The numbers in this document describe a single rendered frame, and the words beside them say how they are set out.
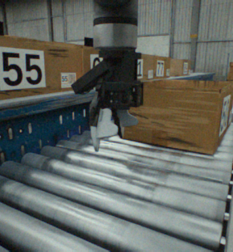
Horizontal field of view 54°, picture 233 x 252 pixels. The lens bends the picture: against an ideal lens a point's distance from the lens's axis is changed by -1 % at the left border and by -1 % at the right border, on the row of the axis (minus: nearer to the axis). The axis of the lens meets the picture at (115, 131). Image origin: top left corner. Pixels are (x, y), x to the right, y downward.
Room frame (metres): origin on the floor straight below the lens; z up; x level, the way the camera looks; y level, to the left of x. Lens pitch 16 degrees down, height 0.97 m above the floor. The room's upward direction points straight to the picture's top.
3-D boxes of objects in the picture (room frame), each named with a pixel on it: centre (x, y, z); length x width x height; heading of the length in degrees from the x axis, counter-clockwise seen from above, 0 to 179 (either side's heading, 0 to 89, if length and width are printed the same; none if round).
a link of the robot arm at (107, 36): (0.50, 0.00, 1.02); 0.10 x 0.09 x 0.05; 151
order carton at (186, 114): (0.80, -0.24, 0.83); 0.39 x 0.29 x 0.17; 148
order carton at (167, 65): (1.84, -0.23, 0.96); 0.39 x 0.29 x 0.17; 151
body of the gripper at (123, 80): (0.50, -0.01, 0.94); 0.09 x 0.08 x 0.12; 61
